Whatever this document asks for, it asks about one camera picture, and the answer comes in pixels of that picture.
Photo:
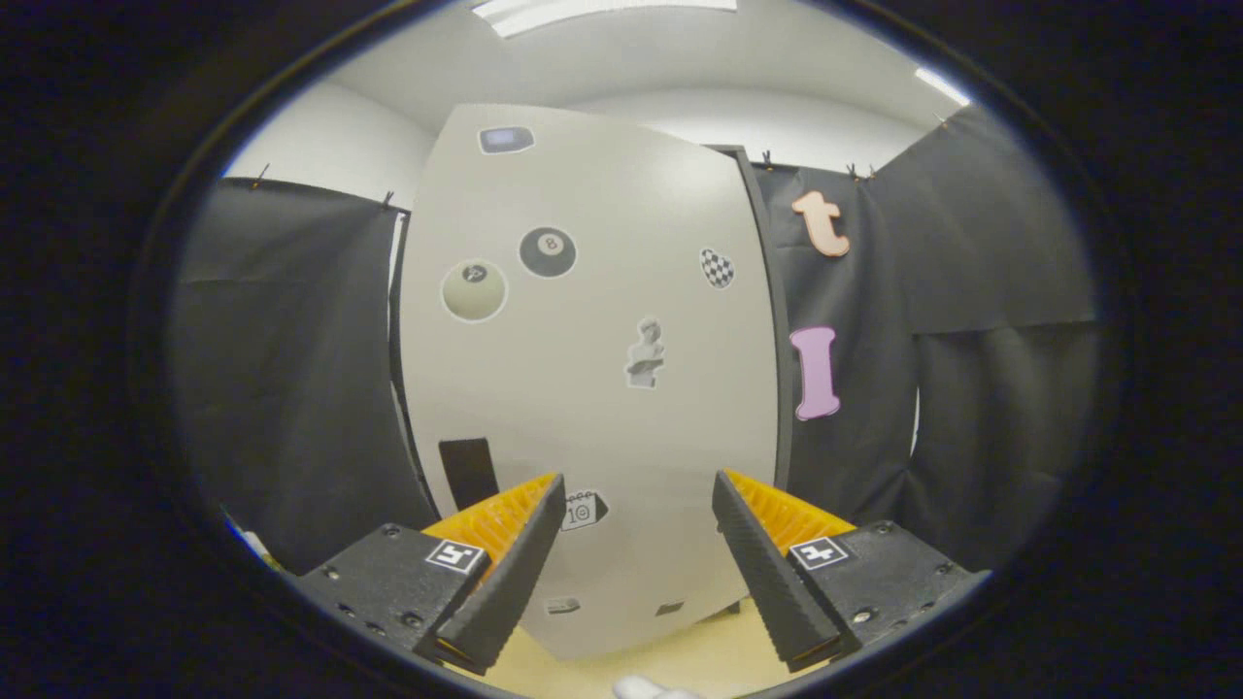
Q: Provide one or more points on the grey shoe cabinet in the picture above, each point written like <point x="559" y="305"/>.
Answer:
<point x="785" y="388"/>

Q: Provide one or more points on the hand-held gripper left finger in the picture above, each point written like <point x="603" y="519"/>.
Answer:
<point x="510" y="578"/>

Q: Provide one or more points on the small ceiling light panel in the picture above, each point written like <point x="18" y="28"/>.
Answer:
<point x="942" y="85"/>

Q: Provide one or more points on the long ceiling light panel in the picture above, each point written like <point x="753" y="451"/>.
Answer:
<point x="602" y="12"/>

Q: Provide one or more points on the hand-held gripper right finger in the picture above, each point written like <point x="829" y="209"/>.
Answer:
<point x="767" y="578"/>

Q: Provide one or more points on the black backdrop cloth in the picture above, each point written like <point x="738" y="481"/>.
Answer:
<point x="291" y="388"/>

